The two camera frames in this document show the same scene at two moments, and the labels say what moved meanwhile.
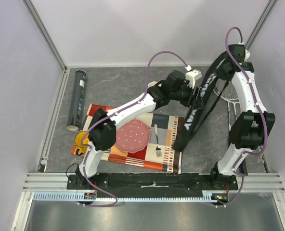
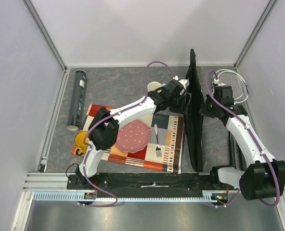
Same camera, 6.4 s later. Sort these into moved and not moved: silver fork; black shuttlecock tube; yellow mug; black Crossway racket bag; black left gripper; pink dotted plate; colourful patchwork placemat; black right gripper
Moved: black right gripper; black Crossway racket bag; black left gripper
Not moved: black shuttlecock tube; yellow mug; pink dotted plate; colourful patchwork placemat; silver fork
